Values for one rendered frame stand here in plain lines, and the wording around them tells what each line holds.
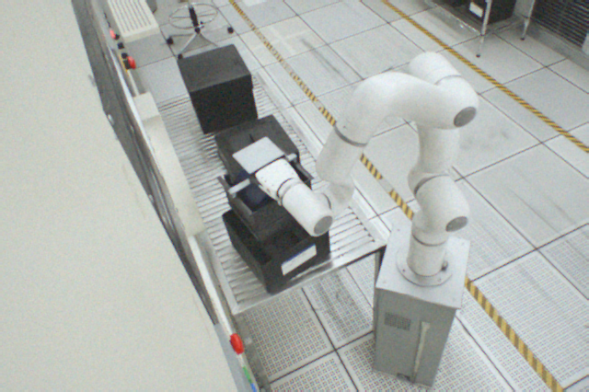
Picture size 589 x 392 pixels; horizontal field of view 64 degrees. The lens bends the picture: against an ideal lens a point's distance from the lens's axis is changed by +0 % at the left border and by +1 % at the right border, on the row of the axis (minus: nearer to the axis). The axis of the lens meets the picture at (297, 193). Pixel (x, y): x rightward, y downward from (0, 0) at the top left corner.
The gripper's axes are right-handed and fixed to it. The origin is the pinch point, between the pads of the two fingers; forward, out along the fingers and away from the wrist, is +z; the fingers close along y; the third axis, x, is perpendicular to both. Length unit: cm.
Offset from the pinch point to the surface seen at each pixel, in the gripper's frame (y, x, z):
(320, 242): 9.0, -35.5, -14.0
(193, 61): 19, -21, 96
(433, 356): 30, -89, -53
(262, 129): 25, -36, 50
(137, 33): 16, -38, 174
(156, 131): -21.7, 13.6, 16.4
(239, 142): 13, -36, 49
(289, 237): 4.6, -44.8, 0.8
